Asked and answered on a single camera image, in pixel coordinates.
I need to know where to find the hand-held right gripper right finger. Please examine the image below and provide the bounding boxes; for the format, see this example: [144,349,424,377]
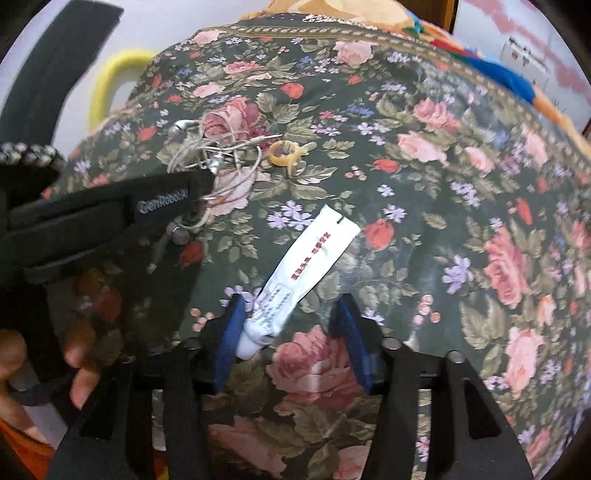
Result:
[329,294,532,480]

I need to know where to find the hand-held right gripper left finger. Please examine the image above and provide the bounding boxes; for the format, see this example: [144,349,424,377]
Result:
[46,294,248,480]

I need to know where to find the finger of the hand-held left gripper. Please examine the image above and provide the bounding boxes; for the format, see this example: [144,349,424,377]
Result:
[22,224,190,284]
[7,170,216,232]

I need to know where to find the white earphones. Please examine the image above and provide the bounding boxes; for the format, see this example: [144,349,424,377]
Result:
[159,119,283,268]

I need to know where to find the white squeeze tube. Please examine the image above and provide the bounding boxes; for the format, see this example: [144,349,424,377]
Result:
[236,204,361,360]

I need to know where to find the person's left hand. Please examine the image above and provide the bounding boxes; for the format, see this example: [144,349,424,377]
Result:
[0,318,100,446]

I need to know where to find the yellow foam tube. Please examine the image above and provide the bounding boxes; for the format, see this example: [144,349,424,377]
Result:
[90,50,155,132]

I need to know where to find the dark floral bedsheet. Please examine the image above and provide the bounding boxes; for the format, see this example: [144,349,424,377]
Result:
[41,11,591,480]

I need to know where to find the orange cloth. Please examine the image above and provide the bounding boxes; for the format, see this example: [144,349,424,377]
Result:
[0,420,56,480]

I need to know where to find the orange printed blanket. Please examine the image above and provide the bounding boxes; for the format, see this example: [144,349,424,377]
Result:
[259,0,536,104]

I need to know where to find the brown wooden door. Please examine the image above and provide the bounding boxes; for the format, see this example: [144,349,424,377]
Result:
[434,0,459,35]

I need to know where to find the braided black white cord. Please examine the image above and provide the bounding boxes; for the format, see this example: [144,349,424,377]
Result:
[0,142,68,169]

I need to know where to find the yellow rubber ring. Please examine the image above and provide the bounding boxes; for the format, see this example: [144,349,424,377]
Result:
[268,140,317,179]

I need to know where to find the white wall box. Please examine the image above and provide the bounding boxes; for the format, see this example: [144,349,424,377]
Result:
[501,37,550,75]

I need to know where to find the pink heart wall stickers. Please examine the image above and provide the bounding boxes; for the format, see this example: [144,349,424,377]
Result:
[462,0,591,93]

